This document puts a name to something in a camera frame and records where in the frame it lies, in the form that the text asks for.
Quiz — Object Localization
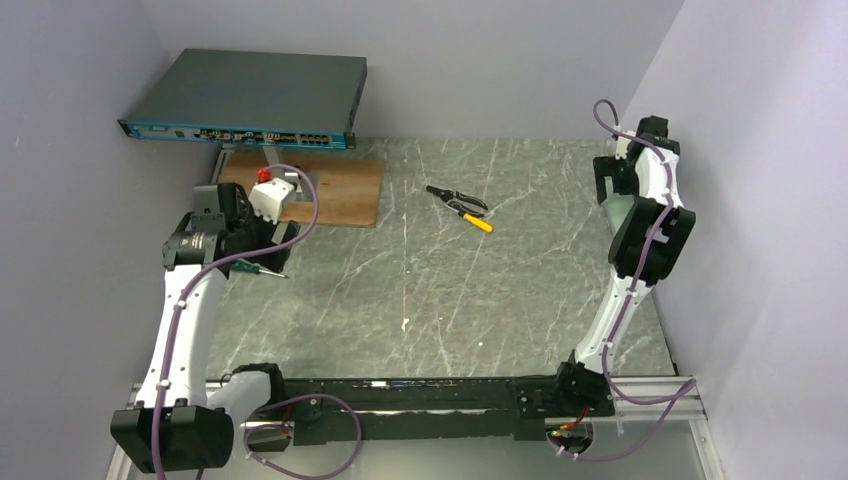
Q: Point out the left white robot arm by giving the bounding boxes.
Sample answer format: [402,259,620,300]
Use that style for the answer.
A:
[110,179,300,476]

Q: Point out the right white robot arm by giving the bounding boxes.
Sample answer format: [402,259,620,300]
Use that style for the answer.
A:
[556,115,696,415]

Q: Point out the wooden base board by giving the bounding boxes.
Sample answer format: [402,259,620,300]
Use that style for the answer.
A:
[219,150,384,227]

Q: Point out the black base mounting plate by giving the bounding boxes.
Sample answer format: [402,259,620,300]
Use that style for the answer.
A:
[252,375,615,446]

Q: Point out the green-handled screwdriver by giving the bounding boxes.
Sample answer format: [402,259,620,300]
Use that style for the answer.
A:
[231,259,288,279]

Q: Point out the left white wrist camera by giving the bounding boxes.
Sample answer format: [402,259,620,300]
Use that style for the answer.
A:
[248,178,296,224]

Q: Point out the metal switch stand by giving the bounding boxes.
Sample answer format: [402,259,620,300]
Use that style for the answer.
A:
[262,146,319,203]

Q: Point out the yellow-handled screwdriver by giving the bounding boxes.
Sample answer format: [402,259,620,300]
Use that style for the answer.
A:
[458,212,494,234]

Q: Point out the blue-fronted network switch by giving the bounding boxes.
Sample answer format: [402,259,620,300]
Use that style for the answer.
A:
[118,48,368,150]

